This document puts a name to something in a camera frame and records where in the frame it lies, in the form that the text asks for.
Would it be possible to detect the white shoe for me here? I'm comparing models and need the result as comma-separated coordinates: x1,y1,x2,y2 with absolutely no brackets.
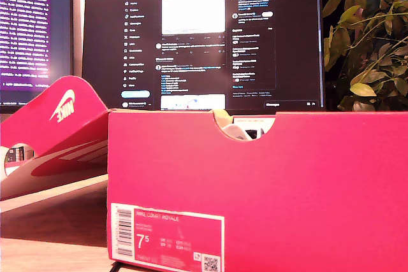
221,124,256,141

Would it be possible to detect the large black computer monitor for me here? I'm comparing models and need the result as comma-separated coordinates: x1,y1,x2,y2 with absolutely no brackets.
82,0,326,112

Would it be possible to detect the green leafy houseplant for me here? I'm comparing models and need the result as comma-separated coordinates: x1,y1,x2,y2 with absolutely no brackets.
321,0,408,113

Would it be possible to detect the monitor with purple terminal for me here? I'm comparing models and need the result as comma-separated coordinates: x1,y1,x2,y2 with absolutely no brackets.
0,0,75,114

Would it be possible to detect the red Nike shoebox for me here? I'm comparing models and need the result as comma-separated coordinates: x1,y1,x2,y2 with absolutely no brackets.
0,75,408,272

